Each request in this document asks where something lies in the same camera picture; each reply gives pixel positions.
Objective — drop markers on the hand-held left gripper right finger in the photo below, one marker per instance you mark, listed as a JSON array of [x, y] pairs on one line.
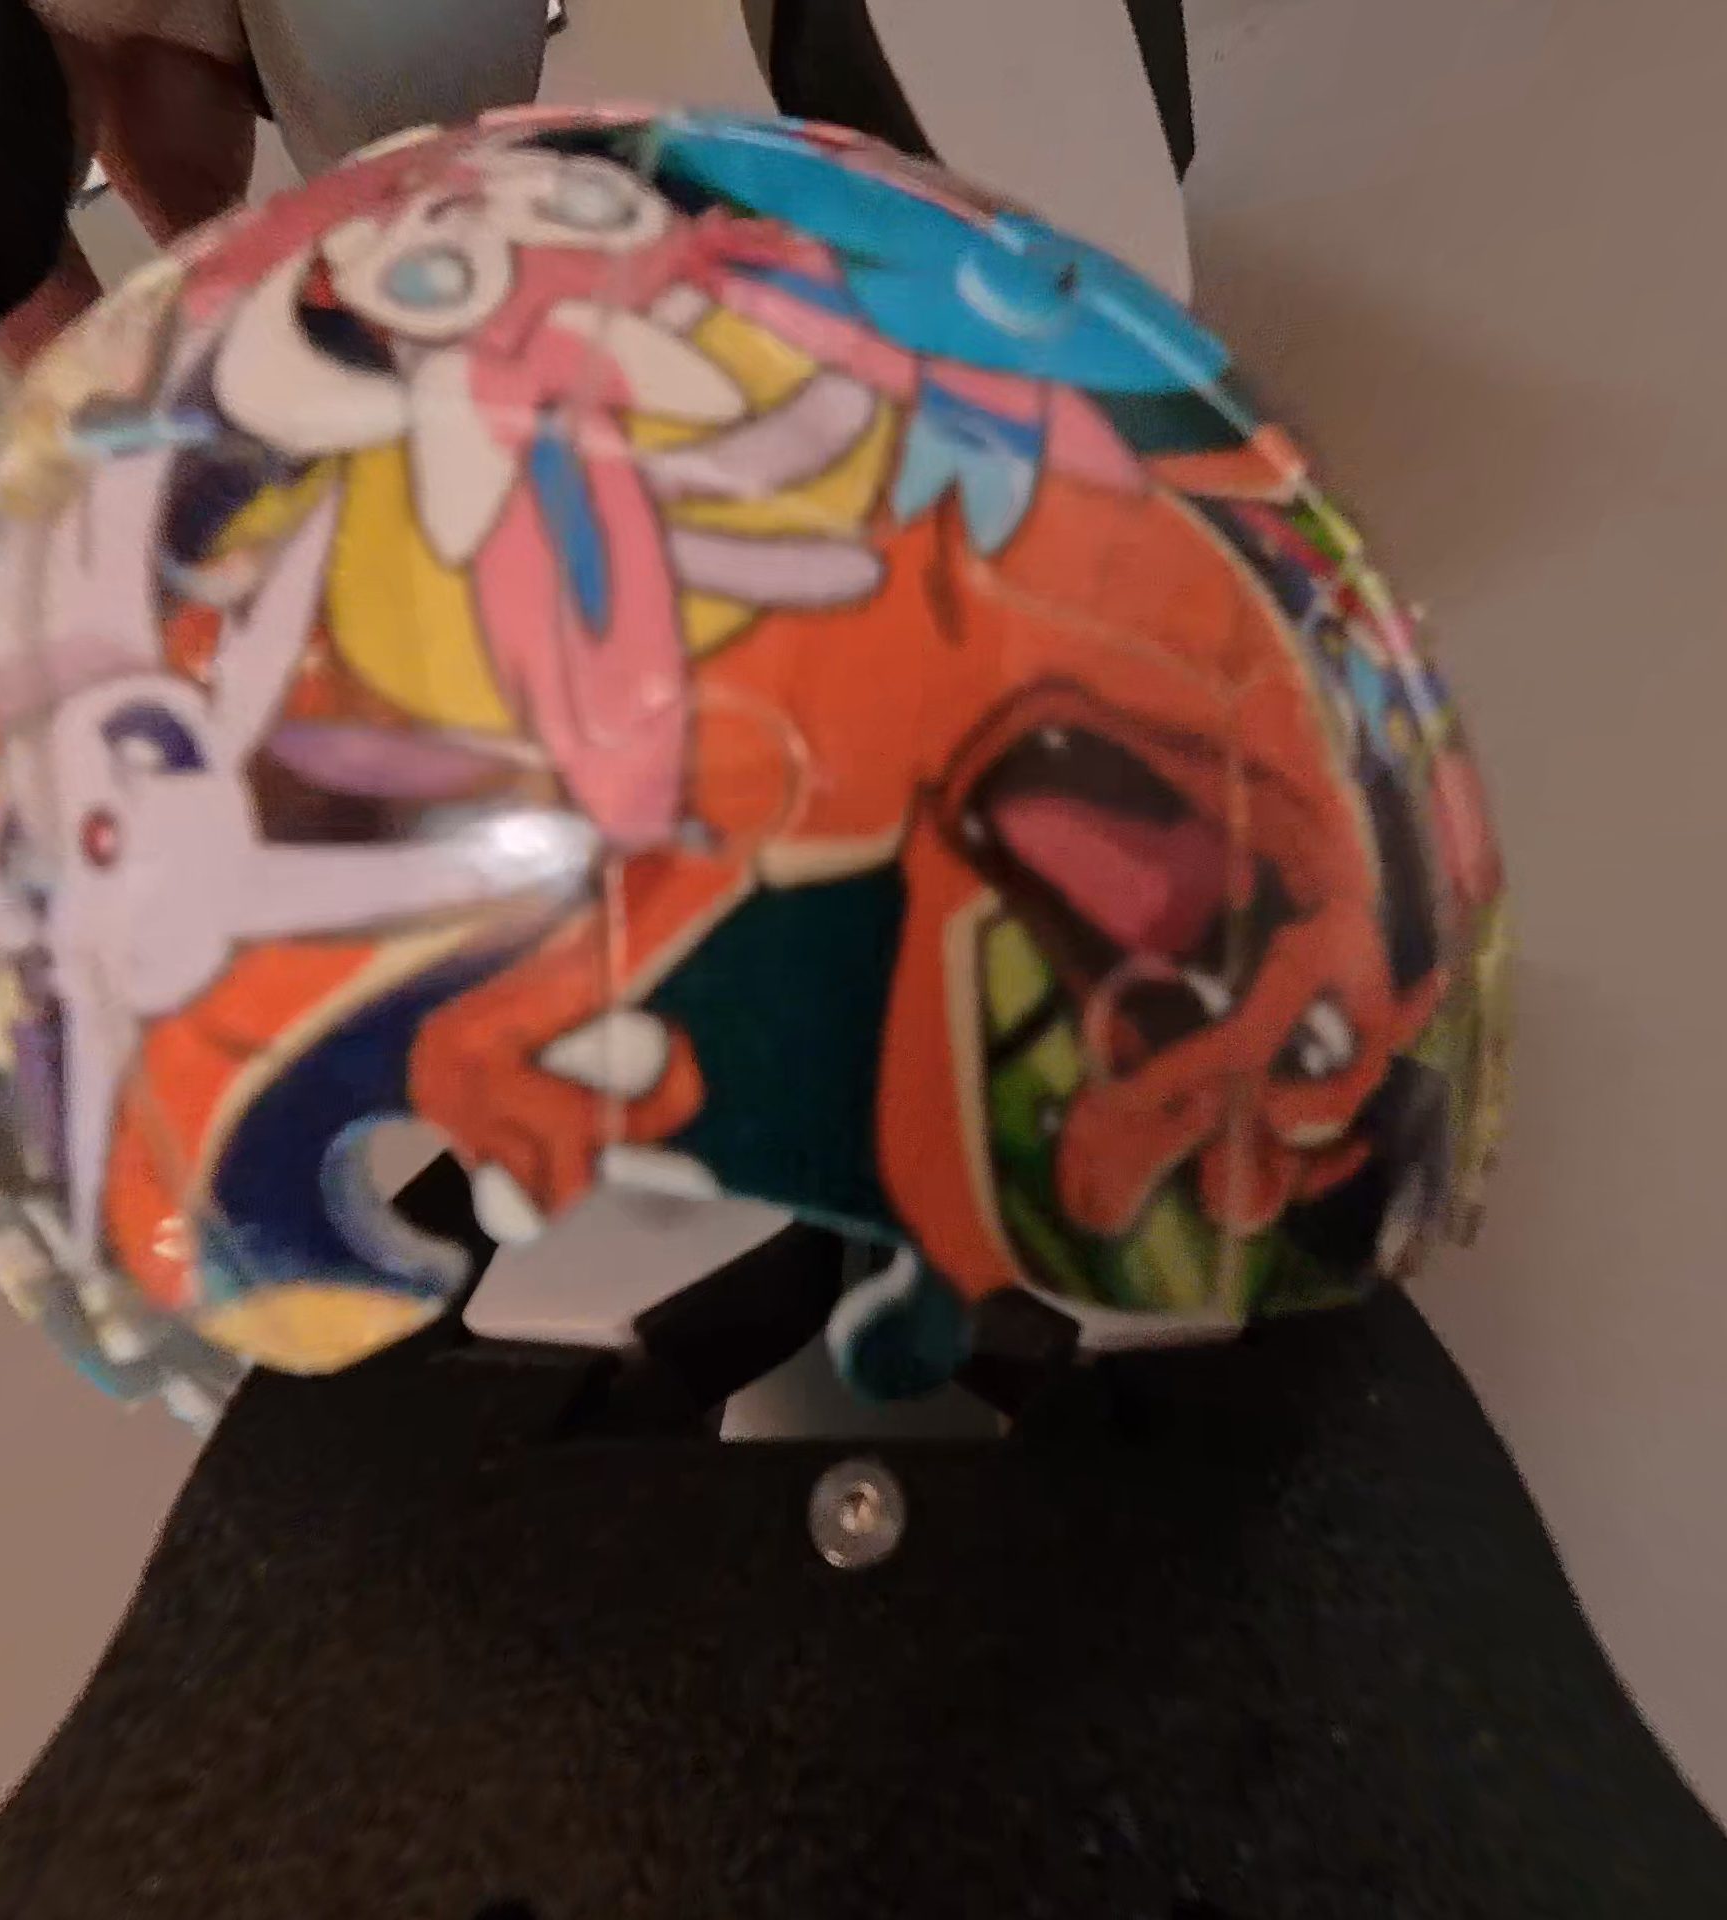
[[1163, 1335]]

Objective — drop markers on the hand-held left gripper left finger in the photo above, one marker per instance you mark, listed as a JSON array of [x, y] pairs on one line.
[[578, 1275]]

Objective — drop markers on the colourful puzzle ball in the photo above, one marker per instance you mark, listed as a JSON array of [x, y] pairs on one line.
[[728, 751]]

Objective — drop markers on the person's right hand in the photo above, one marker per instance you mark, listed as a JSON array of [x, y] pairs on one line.
[[180, 143]]

